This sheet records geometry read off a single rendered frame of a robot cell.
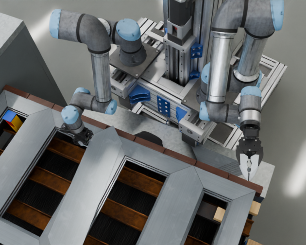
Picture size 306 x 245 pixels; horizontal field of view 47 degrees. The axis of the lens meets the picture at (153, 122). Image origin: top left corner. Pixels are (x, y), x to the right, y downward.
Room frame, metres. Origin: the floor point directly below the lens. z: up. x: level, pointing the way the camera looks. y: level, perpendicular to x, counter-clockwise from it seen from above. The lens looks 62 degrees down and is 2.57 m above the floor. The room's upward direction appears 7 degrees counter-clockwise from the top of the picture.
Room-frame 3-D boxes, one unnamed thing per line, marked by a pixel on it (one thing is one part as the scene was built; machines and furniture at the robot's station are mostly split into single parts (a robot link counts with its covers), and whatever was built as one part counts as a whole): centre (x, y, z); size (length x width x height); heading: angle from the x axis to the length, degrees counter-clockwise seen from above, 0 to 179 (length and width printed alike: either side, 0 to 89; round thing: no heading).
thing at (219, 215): (0.39, -0.28, 0.79); 0.06 x 0.05 x 0.04; 149
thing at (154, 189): (0.74, 0.28, 0.70); 1.66 x 0.08 x 0.05; 59
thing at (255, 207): (0.40, -0.45, 0.79); 0.06 x 0.05 x 0.04; 149
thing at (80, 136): (0.83, 0.37, 1.00); 0.09 x 0.08 x 0.12; 59
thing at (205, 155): (0.69, -0.33, 0.70); 0.39 x 0.12 x 0.04; 59
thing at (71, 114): (0.84, 0.37, 1.15); 0.09 x 0.08 x 0.11; 158
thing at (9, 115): (1.06, 0.80, 0.88); 0.06 x 0.06 x 0.02; 59
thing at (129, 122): (0.89, -0.04, 0.67); 1.30 x 0.20 x 0.03; 59
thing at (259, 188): (0.89, 0.19, 0.80); 1.62 x 0.04 x 0.06; 59
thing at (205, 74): (0.93, -0.32, 1.20); 0.13 x 0.12 x 0.14; 75
